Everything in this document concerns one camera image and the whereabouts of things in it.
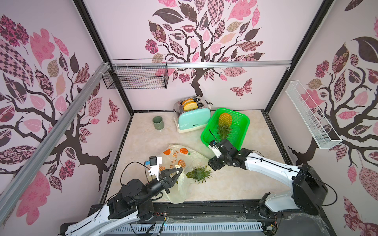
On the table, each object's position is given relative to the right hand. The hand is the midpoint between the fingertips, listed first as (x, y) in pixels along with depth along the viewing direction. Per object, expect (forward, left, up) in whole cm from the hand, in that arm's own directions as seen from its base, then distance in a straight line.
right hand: (214, 161), depth 84 cm
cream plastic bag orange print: (+2, +22, +5) cm, 23 cm away
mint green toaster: (+29, +11, +5) cm, 32 cm away
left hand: (-14, +17, +19) cm, 29 cm away
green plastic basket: (+32, -23, -5) cm, 40 cm away
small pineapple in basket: (+30, -11, 0) cm, 32 cm away
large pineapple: (-7, +9, 0) cm, 12 cm away
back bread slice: (+40, +16, +13) cm, 45 cm away
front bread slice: (+35, +14, +12) cm, 40 cm away
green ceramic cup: (+32, +38, -1) cm, 49 cm away
